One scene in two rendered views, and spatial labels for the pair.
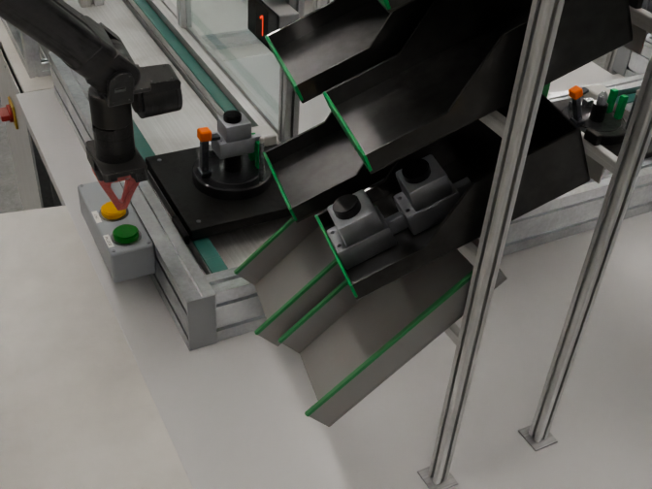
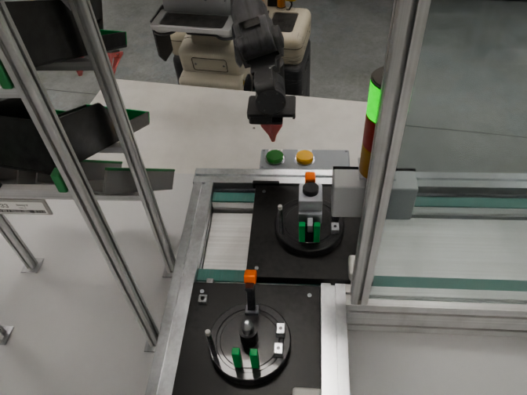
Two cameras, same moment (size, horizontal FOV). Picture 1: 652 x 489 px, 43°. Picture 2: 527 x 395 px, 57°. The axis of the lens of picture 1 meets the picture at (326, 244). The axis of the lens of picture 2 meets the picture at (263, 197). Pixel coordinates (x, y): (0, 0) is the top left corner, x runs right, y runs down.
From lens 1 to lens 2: 156 cm
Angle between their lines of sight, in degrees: 82
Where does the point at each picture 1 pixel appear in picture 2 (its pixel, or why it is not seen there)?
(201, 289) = (201, 176)
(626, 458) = not seen: outside the picture
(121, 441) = (165, 157)
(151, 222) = (282, 173)
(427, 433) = (58, 277)
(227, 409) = not seen: hidden behind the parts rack
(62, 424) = (191, 141)
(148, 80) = (257, 70)
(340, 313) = not seen: hidden behind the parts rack
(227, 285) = (195, 189)
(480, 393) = (52, 325)
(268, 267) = (164, 184)
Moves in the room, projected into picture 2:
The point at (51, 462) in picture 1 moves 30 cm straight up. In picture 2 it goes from (173, 135) to (149, 39)
